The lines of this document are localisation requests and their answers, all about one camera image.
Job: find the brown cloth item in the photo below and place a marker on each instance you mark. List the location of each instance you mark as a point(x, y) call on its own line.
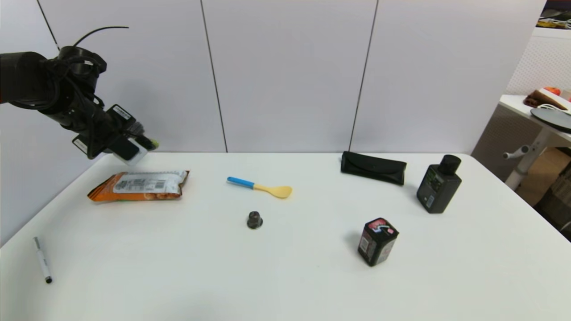
point(538, 99)

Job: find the white perforated partition panel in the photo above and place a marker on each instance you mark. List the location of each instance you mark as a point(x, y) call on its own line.
point(542, 62)

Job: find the white pen black cap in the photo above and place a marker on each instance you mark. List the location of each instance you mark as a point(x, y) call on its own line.
point(42, 261)

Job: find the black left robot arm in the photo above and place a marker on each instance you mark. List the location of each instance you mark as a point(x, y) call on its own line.
point(40, 84)

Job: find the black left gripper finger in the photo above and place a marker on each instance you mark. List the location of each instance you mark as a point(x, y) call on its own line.
point(138, 129)

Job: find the black gum box pink label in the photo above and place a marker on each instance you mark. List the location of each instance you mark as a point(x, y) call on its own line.
point(377, 243)

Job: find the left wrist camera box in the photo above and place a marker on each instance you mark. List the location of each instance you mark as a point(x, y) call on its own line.
point(127, 151)

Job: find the dark shelf with clutter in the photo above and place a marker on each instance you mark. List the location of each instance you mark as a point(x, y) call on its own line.
point(555, 13)

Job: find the small dark metal capsule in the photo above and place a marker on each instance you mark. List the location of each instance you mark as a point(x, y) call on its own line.
point(254, 220)

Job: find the dark grey bottle black cap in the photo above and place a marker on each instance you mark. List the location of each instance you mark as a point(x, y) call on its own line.
point(438, 189)

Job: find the black glasses case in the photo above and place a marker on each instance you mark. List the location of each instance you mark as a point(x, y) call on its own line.
point(374, 168)

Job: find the black round disc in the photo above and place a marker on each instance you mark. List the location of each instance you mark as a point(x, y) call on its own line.
point(552, 118)

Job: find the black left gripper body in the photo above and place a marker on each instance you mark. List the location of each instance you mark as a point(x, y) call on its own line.
point(105, 129)

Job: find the small orange object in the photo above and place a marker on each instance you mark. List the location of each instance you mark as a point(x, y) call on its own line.
point(552, 90)

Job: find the orange snack packet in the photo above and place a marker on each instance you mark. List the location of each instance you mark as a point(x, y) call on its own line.
point(142, 185)

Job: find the dark background furniture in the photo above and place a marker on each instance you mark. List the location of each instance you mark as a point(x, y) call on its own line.
point(557, 200)

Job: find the white background desk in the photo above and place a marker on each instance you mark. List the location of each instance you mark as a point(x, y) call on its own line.
point(513, 104)

